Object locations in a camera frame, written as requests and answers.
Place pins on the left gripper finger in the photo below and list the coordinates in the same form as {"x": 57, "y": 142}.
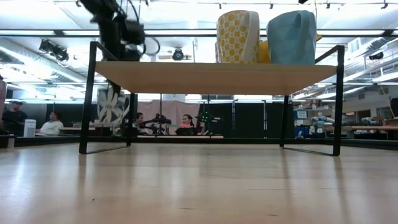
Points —
{"x": 115, "y": 87}

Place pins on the navy mug bold white petals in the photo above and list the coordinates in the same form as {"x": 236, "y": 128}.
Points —
{"x": 110, "y": 107}

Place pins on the white mug with yellow dots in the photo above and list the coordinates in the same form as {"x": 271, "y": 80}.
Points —
{"x": 237, "y": 37}

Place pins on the plain yellow mug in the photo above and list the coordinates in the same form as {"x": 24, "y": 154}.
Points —
{"x": 263, "y": 53}

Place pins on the light blue mug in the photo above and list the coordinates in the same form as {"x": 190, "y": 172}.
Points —
{"x": 292, "y": 37}

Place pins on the black background robot arm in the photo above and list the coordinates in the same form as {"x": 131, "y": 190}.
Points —
{"x": 157, "y": 120}

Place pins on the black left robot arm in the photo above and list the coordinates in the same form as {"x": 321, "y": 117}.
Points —
{"x": 99, "y": 7}

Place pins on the person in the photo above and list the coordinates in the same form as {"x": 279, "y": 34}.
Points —
{"x": 186, "y": 119}
{"x": 139, "y": 119}
{"x": 51, "y": 126}
{"x": 14, "y": 119}

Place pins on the black ceiling spotlight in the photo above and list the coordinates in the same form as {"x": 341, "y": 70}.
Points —
{"x": 376, "y": 56}
{"x": 54, "y": 49}

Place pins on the black overhead rig bar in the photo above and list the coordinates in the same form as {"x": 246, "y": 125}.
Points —
{"x": 171, "y": 36}

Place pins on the pink curtain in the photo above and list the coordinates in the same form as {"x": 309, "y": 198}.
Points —
{"x": 171, "y": 109}

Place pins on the dark device with green lights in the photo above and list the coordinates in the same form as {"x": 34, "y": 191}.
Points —
{"x": 205, "y": 117}

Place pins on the white box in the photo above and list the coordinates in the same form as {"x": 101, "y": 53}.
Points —
{"x": 29, "y": 127}

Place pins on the wooden shelf with black legs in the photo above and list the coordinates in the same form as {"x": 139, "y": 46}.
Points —
{"x": 217, "y": 77}

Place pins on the maroon panel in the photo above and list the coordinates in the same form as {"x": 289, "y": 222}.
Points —
{"x": 2, "y": 96}

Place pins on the black partition panel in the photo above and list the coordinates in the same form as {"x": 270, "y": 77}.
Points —
{"x": 248, "y": 121}

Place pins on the blue and white sign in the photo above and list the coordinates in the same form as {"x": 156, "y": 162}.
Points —
{"x": 301, "y": 114}

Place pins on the blue storage bins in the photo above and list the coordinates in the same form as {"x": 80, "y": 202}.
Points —
{"x": 301, "y": 131}

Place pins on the hanging yellow tag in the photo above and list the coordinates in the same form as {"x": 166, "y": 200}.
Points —
{"x": 319, "y": 37}

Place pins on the background wooden table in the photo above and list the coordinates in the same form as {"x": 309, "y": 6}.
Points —
{"x": 370, "y": 128}

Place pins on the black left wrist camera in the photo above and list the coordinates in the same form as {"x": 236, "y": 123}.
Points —
{"x": 134, "y": 32}

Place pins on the black overhead camera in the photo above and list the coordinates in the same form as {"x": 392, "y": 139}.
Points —
{"x": 178, "y": 54}

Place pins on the black aluminium table frame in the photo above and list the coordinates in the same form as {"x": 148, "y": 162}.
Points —
{"x": 248, "y": 141}

